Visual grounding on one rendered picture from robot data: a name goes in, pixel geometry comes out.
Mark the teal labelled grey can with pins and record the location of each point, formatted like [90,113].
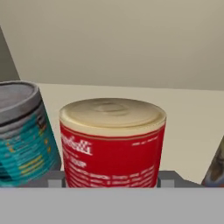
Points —
[24,140]

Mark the red soup can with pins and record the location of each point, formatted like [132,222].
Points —
[112,151]

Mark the brown and blue can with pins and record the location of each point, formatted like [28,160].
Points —
[215,167]

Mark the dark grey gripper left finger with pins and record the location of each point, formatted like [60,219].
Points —
[52,180]

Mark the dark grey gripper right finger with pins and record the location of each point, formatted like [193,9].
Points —
[170,180]

